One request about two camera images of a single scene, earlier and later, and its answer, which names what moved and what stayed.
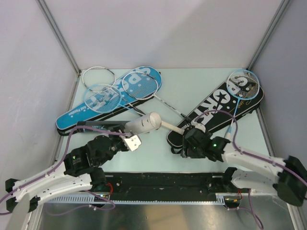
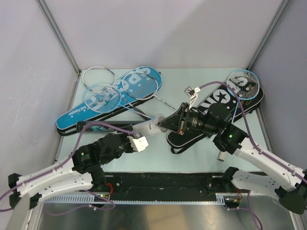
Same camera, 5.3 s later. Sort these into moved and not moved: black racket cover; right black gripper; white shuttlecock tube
Moved: white shuttlecock tube; right black gripper
Not moved: black racket cover
